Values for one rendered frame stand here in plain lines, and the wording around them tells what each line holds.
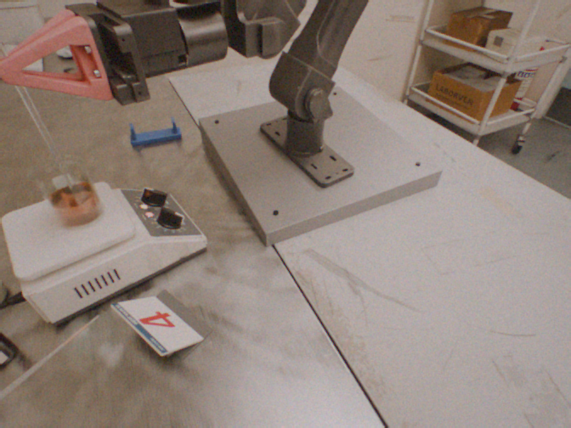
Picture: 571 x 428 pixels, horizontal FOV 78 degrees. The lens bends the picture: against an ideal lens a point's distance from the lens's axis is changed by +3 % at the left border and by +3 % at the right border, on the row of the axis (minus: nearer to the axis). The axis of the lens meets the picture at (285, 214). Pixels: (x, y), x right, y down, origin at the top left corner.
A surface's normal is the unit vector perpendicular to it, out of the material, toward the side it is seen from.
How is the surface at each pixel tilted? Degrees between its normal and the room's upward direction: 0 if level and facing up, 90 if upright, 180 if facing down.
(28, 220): 0
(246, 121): 4
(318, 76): 94
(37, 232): 0
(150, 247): 90
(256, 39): 94
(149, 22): 90
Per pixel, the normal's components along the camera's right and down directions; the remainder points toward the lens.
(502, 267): 0.00, -0.74
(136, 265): 0.61, 0.54
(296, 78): -0.64, -0.05
